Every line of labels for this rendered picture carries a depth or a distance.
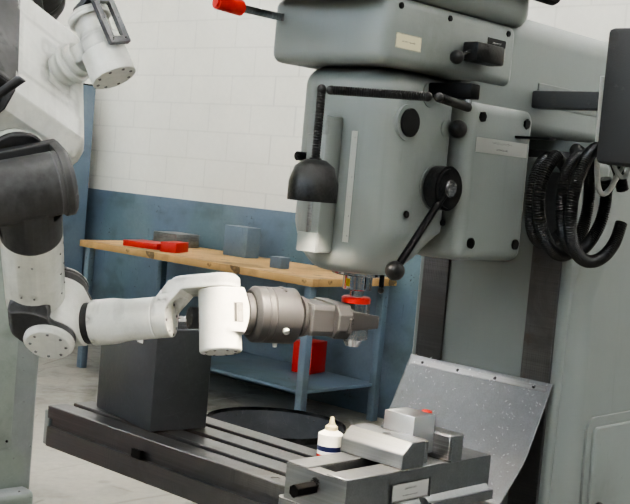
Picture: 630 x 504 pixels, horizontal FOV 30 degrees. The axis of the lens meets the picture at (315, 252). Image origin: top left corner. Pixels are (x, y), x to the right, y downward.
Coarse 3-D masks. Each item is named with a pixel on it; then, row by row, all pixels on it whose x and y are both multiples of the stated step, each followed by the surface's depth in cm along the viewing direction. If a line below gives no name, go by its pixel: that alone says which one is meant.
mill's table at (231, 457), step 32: (64, 416) 224; (96, 416) 222; (64, 448) 224; (96, 448) 217; (128, 448) 212; (160, 448) 205; (192, 448) 203; (224, 448) 205; (256, 448) 207; (288, 448) 210; (160, 480) 205; (192, 480) 199; (224, 480) 195; (256, 480) 189
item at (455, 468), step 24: (456, 432) 183; (336, 456) 177; (432, 456) 182; (456, 456) 181; (480, 456) 187; (288, 480) 172; (312, 480) 168; (336, 480) 165; (360, 480) 166; (384, 480) 170; (408, 480) 174; (432, 480) 178; (456, 480) 182; (480, 480) 187
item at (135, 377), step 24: (192, 336) 216; (120, 360) 222; (144, 360) 215; (168, 360) 213; (192, 360) 216; (120, 384) 222; (144, 384) 215; (168, 384) 214; (192, 384) 217; (120, 408) 222; (144, 408) 214; (168, 408) 214; (192, 408) 217
